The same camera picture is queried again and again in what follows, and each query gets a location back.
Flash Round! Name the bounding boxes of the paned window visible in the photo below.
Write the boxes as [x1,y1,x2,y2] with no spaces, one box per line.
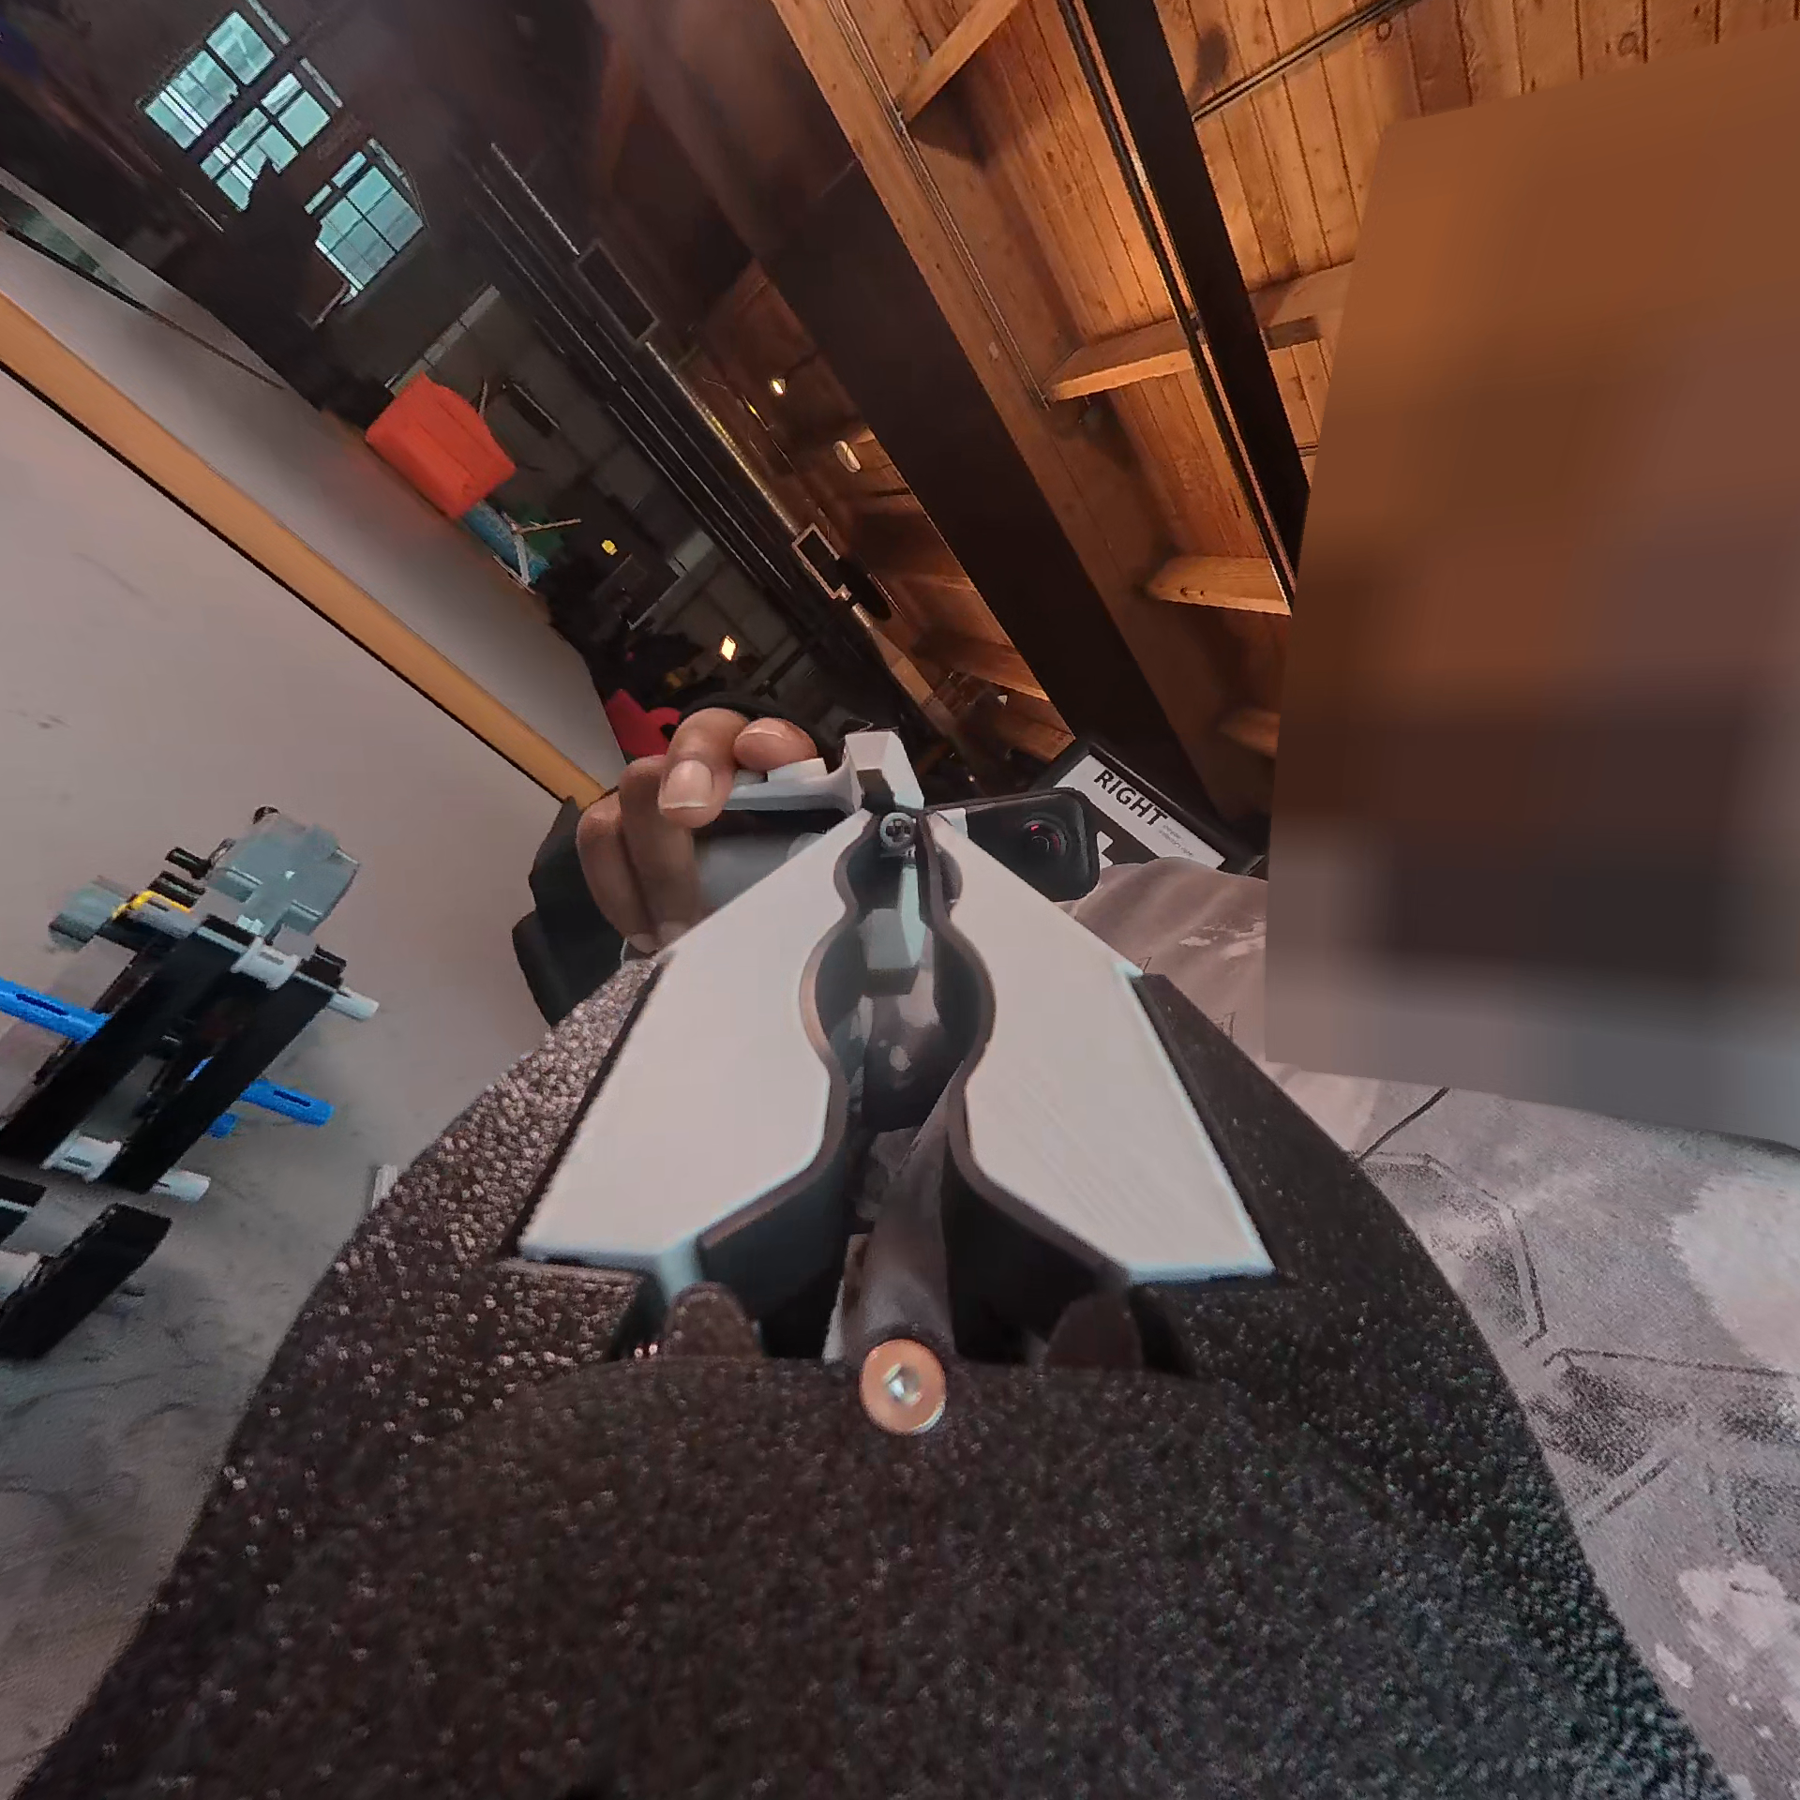
[138,11,427,300]

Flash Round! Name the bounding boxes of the grey desk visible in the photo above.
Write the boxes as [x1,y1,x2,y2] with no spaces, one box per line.
[0,325,663,1800]

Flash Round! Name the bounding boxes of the person's grey sweatshirt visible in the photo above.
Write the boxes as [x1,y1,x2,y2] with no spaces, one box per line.
[1069,843,1800,1800]

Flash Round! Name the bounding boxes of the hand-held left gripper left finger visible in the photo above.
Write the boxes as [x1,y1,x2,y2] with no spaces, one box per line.
[521,819,904,1351]

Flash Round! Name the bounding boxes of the black sweatshirt cord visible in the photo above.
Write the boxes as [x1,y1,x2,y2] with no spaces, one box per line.
[1357,1086,1454,1161]

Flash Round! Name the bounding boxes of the orange storage box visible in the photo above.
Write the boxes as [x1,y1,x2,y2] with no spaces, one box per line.
[364,370,518,523]

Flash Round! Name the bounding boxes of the black grey brick model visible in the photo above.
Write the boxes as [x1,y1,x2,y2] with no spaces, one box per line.
[0,805,383,1206]

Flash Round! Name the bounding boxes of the person's right hand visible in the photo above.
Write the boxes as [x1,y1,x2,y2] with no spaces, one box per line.
[576,706,821,957]

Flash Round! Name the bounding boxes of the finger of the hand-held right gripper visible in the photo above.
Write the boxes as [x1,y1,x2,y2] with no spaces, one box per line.
[862,839,937,981]
[722,728,927,821]

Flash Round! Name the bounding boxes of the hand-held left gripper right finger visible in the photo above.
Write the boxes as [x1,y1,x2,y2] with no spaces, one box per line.
[912,812,1277,1354]

